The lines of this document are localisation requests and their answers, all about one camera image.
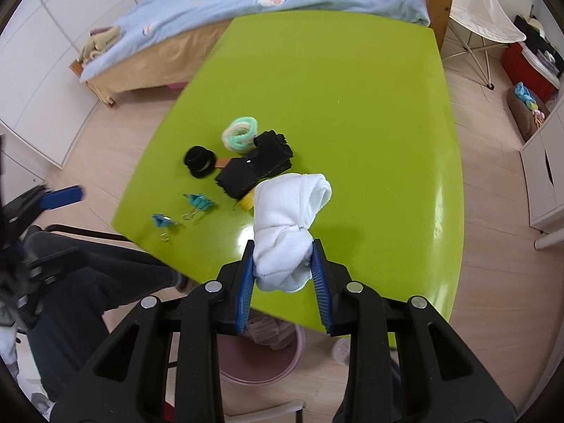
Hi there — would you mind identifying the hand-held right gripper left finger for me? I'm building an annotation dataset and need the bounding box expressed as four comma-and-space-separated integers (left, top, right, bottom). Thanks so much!
50, 240, 256, 423

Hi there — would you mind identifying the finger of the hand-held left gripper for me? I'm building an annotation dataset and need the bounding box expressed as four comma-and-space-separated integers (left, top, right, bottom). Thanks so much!
11, 185, 85, 213
26, 247, 89, 280

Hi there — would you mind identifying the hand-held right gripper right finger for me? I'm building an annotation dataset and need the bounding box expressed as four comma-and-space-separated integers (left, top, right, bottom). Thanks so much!
311, 238, 516, 423

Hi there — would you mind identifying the pink plastic bin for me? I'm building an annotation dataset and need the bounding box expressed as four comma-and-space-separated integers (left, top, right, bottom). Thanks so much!
218, 317, 306, 385

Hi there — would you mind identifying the black fuzzy sock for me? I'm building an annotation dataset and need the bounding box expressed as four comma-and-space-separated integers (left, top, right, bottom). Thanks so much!
214, 130, 295, 200

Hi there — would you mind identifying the black fuzzy ring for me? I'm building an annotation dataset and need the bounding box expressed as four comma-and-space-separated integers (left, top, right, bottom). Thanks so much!
184, 145, 217, 180

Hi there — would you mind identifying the clear plastic wrapper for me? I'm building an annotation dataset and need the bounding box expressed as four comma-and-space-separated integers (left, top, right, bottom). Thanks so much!
244, 313, 297, 352

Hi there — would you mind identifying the clear plastic cup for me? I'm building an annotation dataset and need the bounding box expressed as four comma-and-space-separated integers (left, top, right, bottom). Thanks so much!
332, 337, 354, 367

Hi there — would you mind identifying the person's leg in dark pants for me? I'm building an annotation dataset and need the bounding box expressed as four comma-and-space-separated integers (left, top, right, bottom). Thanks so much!
15, 225, 191, 403

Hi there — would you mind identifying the blue binder clip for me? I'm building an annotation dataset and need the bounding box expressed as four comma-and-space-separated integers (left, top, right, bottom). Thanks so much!
182, 192, 216, 221
151, 213, 182, 244

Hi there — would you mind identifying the white wardrobe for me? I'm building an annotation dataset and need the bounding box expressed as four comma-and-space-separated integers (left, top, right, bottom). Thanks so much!
0, 0, 170, 169

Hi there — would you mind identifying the wooden bed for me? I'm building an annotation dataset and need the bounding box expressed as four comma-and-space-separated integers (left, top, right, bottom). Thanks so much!
69, 0, 455, 107

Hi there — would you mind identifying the beige folded towel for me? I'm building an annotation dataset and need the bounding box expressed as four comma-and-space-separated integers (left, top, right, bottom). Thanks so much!
78, 25, 123, 63

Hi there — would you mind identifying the white drawer cabinet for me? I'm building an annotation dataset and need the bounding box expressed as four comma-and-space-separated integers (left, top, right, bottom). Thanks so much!
519, 97, 564, 250

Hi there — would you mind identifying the light blue printed blanket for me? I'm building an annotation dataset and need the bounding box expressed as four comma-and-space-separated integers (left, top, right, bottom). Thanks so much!
79, 0, 431, 82

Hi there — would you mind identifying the brown cushion with toys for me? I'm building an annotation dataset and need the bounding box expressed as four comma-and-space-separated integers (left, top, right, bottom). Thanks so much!
506, 81, 549, 142

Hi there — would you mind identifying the red storage box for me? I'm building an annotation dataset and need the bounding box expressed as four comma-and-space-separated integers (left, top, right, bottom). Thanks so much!
501, 42, 561, 107

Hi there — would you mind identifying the white folding chair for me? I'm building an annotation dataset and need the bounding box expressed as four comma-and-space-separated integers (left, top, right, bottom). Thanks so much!
440, 0, 528, 90

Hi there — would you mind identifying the black bag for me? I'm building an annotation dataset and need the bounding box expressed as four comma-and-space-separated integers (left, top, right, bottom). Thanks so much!
513, 14, 557, 56

